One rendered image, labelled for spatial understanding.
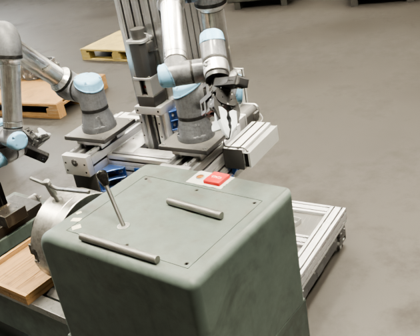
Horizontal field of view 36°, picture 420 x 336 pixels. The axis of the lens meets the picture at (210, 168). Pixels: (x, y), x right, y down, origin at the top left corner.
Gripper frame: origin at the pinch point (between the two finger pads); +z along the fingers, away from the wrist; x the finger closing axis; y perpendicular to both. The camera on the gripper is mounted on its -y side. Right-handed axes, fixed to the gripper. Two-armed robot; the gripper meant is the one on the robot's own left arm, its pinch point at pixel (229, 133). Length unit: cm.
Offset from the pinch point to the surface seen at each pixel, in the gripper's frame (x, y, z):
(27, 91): -100, 447, -308
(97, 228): 23.5, 35.9, 17.2
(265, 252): -13.3, 8.2, 30.4
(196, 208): 2.7, 16.0, 16.3
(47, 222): 28, 61, 6
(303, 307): -41, 26, 40
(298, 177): -200, 173, -98
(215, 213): 0.5, 10.4, 19.9
